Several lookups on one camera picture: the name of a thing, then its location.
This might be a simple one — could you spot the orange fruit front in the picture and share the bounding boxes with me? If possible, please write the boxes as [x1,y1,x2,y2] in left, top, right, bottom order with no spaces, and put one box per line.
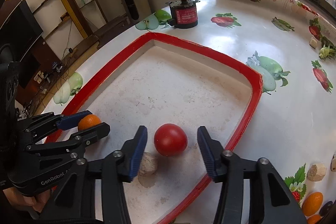
[77,114,101,131]

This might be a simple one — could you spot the orange fruit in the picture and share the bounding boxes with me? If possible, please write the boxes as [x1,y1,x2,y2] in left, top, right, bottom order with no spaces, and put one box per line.
[307,214,322,224]
[77,114,101,131]
[302,192,323,217]

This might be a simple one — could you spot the red tomato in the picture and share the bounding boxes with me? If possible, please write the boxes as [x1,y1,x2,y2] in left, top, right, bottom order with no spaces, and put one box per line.
[154,123,188,157]

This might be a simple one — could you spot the cork cylinder with hole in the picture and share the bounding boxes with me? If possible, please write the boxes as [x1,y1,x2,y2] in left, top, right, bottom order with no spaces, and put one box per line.
[330,154,336,172]

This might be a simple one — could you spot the dark purple plum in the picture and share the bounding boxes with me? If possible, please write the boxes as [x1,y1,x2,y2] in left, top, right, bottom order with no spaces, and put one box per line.
[319,201,333,217]

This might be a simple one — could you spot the person's left hand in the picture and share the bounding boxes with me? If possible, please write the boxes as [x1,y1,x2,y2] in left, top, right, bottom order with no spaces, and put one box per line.
[3,187,51,213]

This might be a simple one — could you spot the wooden low cabinet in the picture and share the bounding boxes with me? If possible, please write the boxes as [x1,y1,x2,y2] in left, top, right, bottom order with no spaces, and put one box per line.
[15,35,98,117]

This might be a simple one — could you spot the black television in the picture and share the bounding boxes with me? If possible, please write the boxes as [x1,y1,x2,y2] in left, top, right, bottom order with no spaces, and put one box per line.
[0,0,45,90]

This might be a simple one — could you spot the red rimmed white tray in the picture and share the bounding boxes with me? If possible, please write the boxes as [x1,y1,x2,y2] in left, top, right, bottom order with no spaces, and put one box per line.
[46,32,263,223]

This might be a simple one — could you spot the wooden stool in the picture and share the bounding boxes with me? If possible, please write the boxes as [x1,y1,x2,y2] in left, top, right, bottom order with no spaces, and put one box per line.
[94,15,130,49]

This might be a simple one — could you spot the fruit print tablecloth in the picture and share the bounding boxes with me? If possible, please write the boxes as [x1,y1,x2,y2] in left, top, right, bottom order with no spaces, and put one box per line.
[46,0,335,223]

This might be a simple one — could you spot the black motor with cork wheel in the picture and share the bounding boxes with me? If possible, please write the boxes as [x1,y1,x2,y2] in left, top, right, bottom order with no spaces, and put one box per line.
[167,0,199,29]

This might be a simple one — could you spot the tiny cork piece far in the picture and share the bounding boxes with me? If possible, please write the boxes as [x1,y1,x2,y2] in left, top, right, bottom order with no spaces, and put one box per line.
[309,38,318,49]

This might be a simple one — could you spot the green leafy vegetable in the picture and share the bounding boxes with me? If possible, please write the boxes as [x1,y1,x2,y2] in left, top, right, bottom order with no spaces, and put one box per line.
[319,36,335,60]

